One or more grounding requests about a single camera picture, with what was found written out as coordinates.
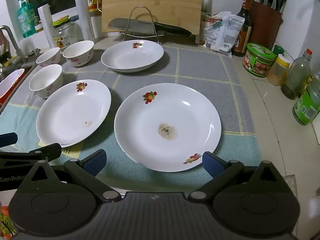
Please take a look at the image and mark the bamboo cutting board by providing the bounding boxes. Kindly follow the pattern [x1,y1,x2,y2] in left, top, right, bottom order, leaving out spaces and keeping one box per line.
[96,0,203,37]

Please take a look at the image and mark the green dish soap bottle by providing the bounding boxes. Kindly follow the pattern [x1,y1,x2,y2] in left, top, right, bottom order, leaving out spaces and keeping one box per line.
[17,0,37,39]

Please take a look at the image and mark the green labelled bottle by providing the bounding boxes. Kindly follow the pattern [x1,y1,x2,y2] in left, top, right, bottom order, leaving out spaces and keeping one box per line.
[292,71,320,126]

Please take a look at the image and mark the stack of white plates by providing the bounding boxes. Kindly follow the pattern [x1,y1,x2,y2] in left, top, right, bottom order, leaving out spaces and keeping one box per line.
[36,79,112,148]

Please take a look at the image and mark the yellow lidded spice jar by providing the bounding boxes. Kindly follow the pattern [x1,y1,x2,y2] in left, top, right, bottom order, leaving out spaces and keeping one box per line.
[266,54,293,86]

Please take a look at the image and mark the white pipe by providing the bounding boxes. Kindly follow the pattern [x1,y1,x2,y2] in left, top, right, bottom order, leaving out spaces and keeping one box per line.
[72,0,95,43]

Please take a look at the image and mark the steel faucet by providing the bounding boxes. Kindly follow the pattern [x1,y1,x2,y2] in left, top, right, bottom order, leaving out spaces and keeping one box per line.
[0,25,38,60]

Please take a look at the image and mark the red white food packet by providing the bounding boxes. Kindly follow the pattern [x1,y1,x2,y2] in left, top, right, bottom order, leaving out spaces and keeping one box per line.
[199,11,218,44]

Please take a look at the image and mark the white plate fruit print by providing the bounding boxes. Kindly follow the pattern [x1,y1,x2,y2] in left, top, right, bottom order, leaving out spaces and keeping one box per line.
[114,82,222,172]
[101,39,165,73]

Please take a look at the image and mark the brown knife block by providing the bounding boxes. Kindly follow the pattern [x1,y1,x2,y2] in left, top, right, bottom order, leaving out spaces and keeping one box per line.
[249,0,283,53]

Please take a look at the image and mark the white blue food packet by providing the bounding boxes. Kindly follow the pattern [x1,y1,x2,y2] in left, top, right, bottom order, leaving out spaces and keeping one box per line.
[202,11,245,55]

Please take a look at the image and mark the steel wire rack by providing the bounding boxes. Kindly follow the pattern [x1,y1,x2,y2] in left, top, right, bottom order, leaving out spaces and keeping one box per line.
[120,6,163,45]

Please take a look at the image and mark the red rimmed white basin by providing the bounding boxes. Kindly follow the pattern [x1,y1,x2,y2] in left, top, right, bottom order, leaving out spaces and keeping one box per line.
[0,68,25,100]

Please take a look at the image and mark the white bowl pink flowers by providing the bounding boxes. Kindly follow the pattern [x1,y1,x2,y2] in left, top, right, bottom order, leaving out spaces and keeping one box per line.
[29,64,63,99]
[62,40,95,67]
[35,47,61,68]

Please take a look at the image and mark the small green capped bottle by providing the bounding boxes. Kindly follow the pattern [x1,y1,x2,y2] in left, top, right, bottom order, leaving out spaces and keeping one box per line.
[272,44,285,57]

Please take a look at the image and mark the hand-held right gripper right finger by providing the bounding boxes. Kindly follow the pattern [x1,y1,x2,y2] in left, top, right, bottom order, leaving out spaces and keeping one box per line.
[188,151,283,202]

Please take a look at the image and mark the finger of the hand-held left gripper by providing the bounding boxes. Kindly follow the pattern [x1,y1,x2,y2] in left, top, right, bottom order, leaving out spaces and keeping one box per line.
[0,133,19,149]
[0,143,62,166]

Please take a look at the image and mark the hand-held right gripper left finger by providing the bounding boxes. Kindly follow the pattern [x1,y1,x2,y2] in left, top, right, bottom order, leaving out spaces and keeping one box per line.
[26,149,122,203]

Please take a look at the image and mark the glass jar green lid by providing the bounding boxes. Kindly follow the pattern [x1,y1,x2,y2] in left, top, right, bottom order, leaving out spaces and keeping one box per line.
[52,16,80,49]

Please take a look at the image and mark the clear bottle red cap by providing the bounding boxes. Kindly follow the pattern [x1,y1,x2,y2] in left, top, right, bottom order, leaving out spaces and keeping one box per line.
[280,49,313,100]

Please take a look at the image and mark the grey checked cloth mat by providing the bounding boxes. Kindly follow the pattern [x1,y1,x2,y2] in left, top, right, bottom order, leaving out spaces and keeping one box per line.
[0,41,262,190]

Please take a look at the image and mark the kitchen knife black handle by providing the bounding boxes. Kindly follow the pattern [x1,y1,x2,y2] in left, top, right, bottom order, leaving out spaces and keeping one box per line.
[107,18,193,37]

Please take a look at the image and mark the dark soy sauce bottle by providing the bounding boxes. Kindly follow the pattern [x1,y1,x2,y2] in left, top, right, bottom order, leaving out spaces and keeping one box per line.
[232,0,252,57]

